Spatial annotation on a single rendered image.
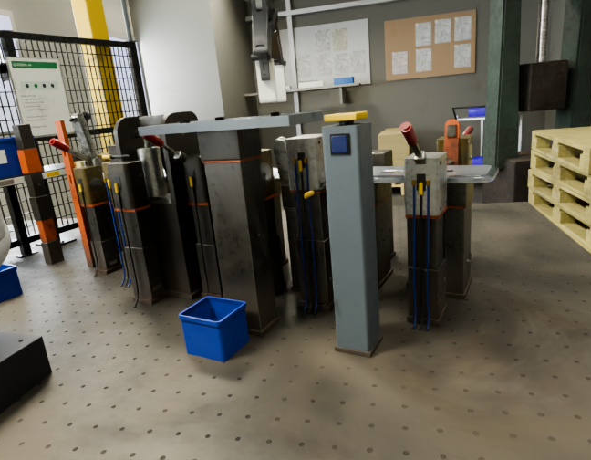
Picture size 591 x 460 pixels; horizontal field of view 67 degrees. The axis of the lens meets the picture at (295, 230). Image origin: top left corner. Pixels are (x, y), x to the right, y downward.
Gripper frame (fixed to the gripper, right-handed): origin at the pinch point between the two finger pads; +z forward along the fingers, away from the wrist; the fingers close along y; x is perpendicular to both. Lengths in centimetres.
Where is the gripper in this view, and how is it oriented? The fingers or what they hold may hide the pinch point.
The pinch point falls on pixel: (274, 96)
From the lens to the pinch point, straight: 86.4
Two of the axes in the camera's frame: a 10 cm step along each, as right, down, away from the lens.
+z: 0.9, 9.6, 2.7
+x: -9.9, 0.6, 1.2
